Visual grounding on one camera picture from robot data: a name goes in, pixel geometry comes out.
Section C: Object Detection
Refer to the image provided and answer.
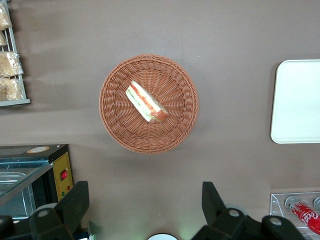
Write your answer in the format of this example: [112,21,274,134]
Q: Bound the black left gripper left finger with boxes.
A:
[29,181,90,240]

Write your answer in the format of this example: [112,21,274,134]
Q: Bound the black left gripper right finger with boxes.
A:
[192,181,251,240]

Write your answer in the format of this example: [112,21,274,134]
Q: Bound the triangular tomato lettuce sandwich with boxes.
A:
[125,79,169,124]

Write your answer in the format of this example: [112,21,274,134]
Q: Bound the round brown wicker basket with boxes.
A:
[98,53,200,155]

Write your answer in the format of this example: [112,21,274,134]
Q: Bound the tray of packaged snacks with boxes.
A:
[0,0,32,108]

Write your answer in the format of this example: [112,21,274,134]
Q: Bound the beige rectangular plastic tray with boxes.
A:
[270,59,320,145]

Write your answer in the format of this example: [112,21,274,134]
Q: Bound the steel warmer pan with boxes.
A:
[0,171,36,219]

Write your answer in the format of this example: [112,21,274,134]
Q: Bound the black glass food warmer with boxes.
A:
[0,143,75,240]

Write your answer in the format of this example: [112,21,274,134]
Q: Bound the clear acrylic bottle rack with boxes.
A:
[269,191,320,240]

